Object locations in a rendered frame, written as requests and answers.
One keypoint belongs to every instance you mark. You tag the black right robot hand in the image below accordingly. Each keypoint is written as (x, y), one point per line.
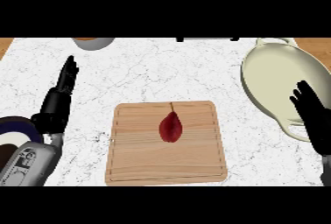
(313, 116)

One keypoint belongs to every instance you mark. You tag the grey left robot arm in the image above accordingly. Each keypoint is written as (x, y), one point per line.
(26, 164)

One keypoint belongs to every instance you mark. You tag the wooden cutting board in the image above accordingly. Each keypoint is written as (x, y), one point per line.
(165, 143)

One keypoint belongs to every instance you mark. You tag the dark blue and white plate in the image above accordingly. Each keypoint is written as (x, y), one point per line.
(15, 137)

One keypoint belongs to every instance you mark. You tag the grey cup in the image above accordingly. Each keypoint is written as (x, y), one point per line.
(93, 43)

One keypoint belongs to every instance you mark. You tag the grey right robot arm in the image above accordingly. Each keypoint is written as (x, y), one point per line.
(325, 172)

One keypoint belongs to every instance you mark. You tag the cream pot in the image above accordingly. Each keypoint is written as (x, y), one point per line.
(279, 84)

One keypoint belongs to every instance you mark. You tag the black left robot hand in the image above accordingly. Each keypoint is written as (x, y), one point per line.
(54, 105)

